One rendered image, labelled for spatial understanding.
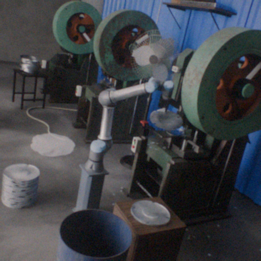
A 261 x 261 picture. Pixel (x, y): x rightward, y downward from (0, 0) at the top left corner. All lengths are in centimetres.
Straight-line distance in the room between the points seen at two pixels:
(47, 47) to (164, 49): 600
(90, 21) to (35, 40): 357
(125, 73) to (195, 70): 179
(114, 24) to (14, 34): 536
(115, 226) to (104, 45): 223
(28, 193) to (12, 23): 645
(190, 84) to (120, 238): 111
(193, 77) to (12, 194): 171
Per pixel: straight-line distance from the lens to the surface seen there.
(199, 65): 215
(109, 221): 206
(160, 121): 272
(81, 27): 531
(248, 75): 244
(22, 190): 274
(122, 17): 371
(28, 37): 883
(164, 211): 240
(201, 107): 218
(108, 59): 371
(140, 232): 216
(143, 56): 343
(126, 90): 227
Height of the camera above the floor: 164
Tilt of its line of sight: 19 degrees down
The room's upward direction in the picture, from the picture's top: 12 degrees clockwise
